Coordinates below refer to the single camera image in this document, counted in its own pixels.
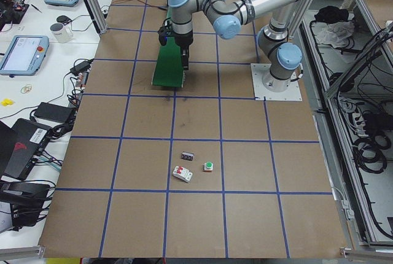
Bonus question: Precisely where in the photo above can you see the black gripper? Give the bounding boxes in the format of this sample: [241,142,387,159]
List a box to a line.
[173,30,193,71]

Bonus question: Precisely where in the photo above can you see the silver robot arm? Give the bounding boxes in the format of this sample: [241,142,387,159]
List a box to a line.
[158,0,302,92]

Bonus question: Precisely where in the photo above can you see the green conveyor belt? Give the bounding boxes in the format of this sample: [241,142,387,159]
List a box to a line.
[152,7,185,88]

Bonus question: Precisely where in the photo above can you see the green push button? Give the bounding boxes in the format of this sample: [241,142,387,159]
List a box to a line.
[203,161,214,172]

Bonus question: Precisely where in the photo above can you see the white mug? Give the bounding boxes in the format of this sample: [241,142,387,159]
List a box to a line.
[50,23,73,43]

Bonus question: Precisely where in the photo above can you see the white red circuit breaker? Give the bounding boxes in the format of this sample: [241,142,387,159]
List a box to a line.
[172,166,193,183]

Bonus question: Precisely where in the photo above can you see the black power brick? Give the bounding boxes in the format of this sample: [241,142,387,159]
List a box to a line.
[34,102,76,123]

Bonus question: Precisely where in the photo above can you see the near teach pendant tablet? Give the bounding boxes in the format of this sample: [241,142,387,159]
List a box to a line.
[1,35,49,77]

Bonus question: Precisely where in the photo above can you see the black laptop computer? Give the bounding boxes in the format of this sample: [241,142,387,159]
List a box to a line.
[1,118,52,181]

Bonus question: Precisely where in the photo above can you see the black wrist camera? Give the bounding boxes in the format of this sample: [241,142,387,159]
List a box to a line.
[157,18,173,46]

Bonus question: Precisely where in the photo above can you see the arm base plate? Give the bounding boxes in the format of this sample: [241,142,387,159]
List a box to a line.
[251,63,302,101]

